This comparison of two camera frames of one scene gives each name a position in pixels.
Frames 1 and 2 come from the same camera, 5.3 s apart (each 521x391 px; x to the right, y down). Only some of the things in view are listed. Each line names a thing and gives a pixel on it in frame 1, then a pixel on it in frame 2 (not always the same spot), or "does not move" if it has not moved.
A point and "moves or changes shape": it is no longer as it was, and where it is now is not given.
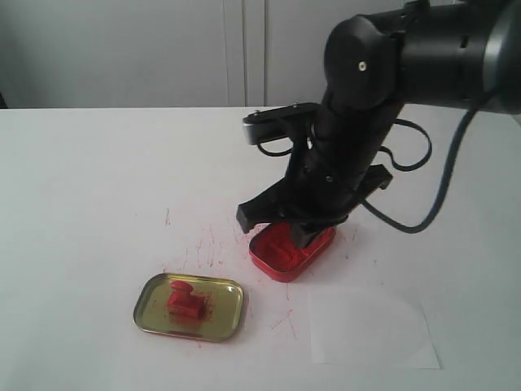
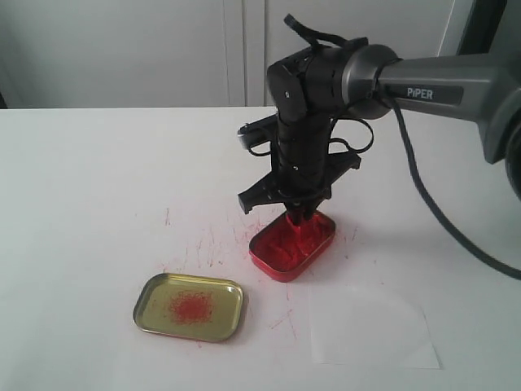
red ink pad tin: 273,249 does not move
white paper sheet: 370,325 does not move
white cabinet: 169,54 does not move
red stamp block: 181,301 moves or changes shape
